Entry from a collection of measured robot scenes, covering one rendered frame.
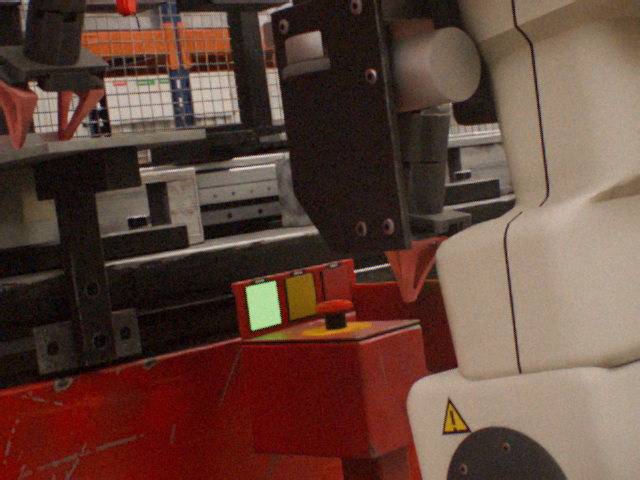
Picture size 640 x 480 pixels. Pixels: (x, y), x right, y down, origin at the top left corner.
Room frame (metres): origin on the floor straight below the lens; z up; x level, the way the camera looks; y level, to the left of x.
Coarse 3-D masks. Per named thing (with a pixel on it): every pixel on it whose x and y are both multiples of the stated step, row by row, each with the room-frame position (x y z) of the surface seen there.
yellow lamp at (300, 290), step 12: (300, 276) 1.37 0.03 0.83; (312, 276) 1.38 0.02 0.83; (288, 288) 1.35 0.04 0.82; (300, 288) 1.36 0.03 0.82; (312, 288) 1.38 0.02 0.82; (288, 300) 1.35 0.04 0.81; (300, 300) 1.36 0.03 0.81; (312, 300) 1.38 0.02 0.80; (300, 312) 1.36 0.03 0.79; (312, 312) 1.38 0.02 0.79
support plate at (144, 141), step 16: (48, 144) 1.15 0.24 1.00; (64, 144) 1.16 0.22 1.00; (80, 144) 1.17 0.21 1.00; (96, 144) 1.18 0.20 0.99; (112, 144) 1.20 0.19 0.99; (128, 144) 1.21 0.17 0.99; (144, 144) 1.22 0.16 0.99; (160, 144) 1.27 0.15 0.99; (0, 160) 1.22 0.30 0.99; (16, 160) 1.21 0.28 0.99; (32, 160) 1.25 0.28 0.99; (48, 160) 1.29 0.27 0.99
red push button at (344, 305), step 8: (320, 304) 1.27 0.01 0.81; (328, 304) 1.26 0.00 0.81; (336, 304) 1.26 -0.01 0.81; (344, 304) 1.26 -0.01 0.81; (352, 304) 1.27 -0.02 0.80; (320, 312) 1.26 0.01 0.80; (328, 312) 1.26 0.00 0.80; (336, 312) 1.26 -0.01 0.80; (344, 312) 1.26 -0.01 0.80; (328, 320) 1.27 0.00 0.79; (336, 320) 1.27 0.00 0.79; (344, 320) 1.27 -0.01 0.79; (328, 328) 1.27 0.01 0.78; (336, 328) 1.27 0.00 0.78; (344, 328) 1.27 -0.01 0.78
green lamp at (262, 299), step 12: (252, 288) 1.31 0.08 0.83; (264, 288) 1.32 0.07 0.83; (252, 300) 1.31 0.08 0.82; (264, 300) 1.32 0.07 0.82; (276, 300) 1.33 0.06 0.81; (252, 312) 1.30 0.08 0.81; (264, 312) 1.32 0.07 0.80; (276, 312) 1.33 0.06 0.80; (252, 324) 1.30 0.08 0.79; (264, 324) 1.32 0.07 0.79
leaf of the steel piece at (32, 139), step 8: (0, 136) 1.30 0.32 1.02; (8, 136) 1.30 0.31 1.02; (32, 136) 1.32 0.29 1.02; (40, 136) 1.33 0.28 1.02; (48, 136) 1.33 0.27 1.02; (56, 136) 1.34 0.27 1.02; (0, 144) 1.30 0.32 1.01; (8, 144) 1.30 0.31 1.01; (24, 144) 1.31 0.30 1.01; (32, 144) 1.32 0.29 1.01; (0, 152) 1.29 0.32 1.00
